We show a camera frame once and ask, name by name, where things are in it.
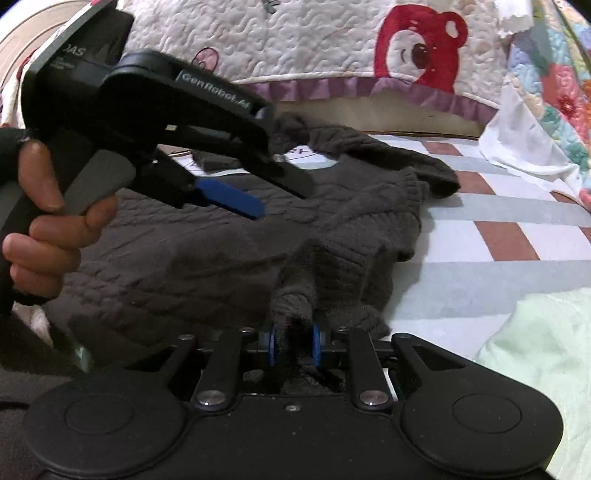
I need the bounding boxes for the dark grey knit sweater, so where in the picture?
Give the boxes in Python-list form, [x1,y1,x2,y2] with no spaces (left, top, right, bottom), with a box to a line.
[44,113,460,367]

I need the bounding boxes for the person's left hand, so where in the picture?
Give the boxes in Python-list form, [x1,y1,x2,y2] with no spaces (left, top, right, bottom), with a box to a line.
[2,140,118,299]

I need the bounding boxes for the pale green garment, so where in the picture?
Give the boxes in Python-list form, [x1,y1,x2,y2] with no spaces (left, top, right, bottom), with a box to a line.
[476,288,591,479]

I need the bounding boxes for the white quilt with red bears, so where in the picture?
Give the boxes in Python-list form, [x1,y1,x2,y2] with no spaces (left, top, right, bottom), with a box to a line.
[118,1,506,124]

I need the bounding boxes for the checked white pink bedsheet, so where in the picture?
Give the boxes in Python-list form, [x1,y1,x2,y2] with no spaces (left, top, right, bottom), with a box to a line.
[285,146,590,357]

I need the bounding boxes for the white cloth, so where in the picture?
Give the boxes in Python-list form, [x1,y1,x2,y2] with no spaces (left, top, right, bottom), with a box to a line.
[479,1,590,205]

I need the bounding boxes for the colourful patchwork quilt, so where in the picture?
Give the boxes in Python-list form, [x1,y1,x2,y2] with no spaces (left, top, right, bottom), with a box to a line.
[508,1,590,208]

